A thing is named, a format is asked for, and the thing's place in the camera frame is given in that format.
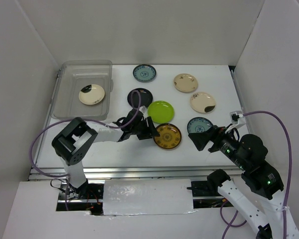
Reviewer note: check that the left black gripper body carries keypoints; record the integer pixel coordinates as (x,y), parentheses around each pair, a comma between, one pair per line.
(141,127)

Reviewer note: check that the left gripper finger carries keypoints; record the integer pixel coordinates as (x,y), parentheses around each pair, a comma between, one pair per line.
(151,129)
(146,135)

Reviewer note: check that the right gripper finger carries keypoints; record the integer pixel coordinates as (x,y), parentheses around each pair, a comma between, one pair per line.
(210,132)
(200,141)

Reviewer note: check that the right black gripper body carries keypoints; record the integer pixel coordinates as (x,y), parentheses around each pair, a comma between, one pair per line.
(223,140)

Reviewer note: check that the lime green plate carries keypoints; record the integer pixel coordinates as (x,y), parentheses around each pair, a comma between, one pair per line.
(161,112)

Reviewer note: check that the yellow patterned plate brown rim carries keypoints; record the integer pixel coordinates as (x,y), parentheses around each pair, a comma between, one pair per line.
(169,137)

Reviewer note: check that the cream plate with black patch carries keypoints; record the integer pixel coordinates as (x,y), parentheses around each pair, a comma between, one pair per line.
(91,94)

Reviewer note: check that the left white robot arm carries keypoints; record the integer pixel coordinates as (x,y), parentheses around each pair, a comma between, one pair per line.
(75,140)

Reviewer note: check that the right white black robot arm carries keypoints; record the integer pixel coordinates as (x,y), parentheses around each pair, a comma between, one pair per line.
(274,221)

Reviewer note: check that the clear plastic bin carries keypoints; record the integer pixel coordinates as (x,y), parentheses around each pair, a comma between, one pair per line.
(72,77)

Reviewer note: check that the blue floral plate near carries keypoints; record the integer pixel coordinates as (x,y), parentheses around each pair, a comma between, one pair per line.
(198,124)

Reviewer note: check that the blue floral plate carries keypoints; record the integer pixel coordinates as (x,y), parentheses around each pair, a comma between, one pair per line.
(144,73)
(198,124)

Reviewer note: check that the black glossy plate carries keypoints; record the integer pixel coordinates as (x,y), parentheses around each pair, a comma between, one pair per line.
(146,98)

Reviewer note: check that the cream plate black patch right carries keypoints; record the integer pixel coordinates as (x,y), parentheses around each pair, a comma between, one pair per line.
(202,102)

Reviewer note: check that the blue floral plate far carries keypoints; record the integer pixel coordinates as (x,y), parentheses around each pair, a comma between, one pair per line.
(144,73)

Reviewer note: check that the cream plate with floral marks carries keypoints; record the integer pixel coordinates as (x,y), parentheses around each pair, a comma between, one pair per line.
(185,83)

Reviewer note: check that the white cover sheet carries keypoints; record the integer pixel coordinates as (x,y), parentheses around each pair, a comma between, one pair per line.
(147,197)

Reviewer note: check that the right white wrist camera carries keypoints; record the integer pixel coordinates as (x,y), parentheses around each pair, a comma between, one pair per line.
(237,120)

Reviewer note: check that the aluminium rail frame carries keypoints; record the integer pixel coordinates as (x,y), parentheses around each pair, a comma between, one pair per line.
(135,159)

